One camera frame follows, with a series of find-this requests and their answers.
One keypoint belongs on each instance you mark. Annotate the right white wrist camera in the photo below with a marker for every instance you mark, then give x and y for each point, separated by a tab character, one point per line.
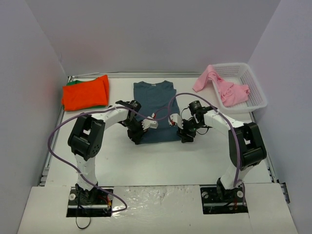
175	120

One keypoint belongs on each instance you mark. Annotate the orange folded t shirt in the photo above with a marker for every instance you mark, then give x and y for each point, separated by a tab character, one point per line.
89	94

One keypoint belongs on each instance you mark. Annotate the blue t shirt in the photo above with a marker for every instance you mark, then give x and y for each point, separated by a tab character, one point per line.
154	99

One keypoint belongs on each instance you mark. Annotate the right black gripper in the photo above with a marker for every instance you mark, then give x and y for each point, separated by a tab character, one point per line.
186	132

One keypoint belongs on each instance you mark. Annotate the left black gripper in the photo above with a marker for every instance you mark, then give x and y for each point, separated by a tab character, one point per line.
136	134

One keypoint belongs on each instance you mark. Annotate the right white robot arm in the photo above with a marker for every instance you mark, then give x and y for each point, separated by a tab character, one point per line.
246	146

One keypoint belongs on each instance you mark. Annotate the white plastic basket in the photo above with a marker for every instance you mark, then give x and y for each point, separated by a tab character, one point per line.
241	73

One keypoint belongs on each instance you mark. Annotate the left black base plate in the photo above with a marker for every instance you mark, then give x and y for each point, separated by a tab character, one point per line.
99	206

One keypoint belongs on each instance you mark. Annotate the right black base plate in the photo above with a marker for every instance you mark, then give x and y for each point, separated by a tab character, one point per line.
212	204

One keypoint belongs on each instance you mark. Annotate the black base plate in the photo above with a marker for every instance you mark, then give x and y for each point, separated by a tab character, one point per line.
212	204
99	206

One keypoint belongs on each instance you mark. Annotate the pink t shirt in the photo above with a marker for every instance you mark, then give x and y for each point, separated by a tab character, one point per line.
230	93

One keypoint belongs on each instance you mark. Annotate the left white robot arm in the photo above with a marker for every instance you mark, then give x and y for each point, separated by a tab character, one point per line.
86	137

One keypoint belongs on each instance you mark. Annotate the green folded t shirt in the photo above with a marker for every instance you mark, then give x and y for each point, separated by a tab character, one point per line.
74	82

